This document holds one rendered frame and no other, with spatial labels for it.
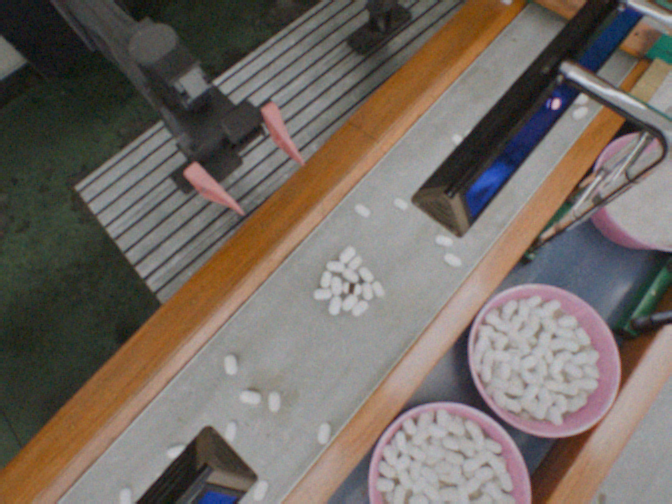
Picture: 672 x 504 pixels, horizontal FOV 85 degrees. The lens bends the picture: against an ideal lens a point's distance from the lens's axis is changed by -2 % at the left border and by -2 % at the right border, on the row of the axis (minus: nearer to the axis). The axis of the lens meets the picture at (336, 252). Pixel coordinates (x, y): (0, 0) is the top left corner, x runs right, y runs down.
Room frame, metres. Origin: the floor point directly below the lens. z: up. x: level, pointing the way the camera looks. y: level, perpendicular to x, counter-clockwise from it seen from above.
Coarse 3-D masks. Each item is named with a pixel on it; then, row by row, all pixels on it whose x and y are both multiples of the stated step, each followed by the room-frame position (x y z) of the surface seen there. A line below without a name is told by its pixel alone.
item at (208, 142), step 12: (204, 132) 0.30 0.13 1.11; (216, 132) 0.30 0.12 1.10; (252, 132) 0.33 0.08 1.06; (264, 132) 0.33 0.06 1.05; (192, 144) 0.29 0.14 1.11; (204, 144) 0.29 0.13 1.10; (216, 144) 0.30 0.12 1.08; (228, 144) 0.30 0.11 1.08; (240, 144) 0.31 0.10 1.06; (192, 156) 0.28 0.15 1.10; (204, 156) 0.29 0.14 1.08
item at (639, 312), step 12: (660, 264) 0.09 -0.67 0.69; (648, 276) 0.07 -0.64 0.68; (660, 276) 0.06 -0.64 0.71; (648, 288) 0.04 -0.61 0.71; (660, 288) 0.04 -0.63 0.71; (636, 300) 0.03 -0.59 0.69; (648, 300) 0.02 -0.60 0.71; (660, 300) 0.01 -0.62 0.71; (624, 312) 0.01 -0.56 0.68; (636, 312) 0.00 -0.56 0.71; (648, 312) 0.00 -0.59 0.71; (624, 324) -0.02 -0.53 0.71; (636, 324) -0.02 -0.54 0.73; (648, 324) -0.02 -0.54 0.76; (660, 324) -0.03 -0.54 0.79; (624, 336) -0.04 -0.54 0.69; (636, 336) -0.04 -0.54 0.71
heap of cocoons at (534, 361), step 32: (512, 320) 0.04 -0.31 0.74; (544, 320) 0.02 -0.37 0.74; (480, 352) -0.01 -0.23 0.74; (512, 352) -0.02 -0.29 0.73; (544, 352) -0.03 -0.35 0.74; (576, 352) -0.05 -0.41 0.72; (512, 384) -0.08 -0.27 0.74; (544, 384) -0.09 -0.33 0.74; (576, 384) -0.10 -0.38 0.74; (544, 416) -0.14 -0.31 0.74
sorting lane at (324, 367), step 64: (512, 64) 0.62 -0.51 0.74; (448, 128) 0.48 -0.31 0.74; (576, 128) 0.42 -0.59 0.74; (384, 192) 0.35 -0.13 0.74; (512, 192) 0.29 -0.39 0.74; (320, 256) 0.24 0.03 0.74; (384, 256) 0.21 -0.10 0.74; (256, 320) 0.13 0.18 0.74; (320, 320) 0.11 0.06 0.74; (384, 320) 0.08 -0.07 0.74; (192, 384) 0.03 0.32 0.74; (256, 384) 0.01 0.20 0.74; (320, 384) -0.01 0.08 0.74; (128, 448) -0.06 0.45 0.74; (256, 448) -0.10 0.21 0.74; (320, 448) -0.12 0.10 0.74
